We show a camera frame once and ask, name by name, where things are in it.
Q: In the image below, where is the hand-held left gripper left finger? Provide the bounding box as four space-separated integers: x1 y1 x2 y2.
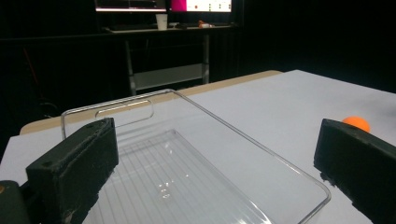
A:
25 117 120 224

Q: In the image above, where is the metal frame desk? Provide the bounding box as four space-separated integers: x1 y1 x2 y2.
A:
102 23 241 96

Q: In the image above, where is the pink white screen computer monitor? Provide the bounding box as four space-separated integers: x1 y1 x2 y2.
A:
170 0 233 14

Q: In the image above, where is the dark screen computer monitor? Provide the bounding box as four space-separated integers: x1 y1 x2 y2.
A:
94 0 168 13

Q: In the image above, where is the white paper cup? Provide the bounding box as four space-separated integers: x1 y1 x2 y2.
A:
155 13 169 31

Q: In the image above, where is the clear plastic tray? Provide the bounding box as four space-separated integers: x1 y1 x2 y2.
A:
61 88 332 224

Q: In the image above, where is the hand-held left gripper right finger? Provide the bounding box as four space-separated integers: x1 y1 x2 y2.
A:
313 118 396 224

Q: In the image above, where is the orange ping pong ball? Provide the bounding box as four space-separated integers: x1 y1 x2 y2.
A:
341 116 371 133

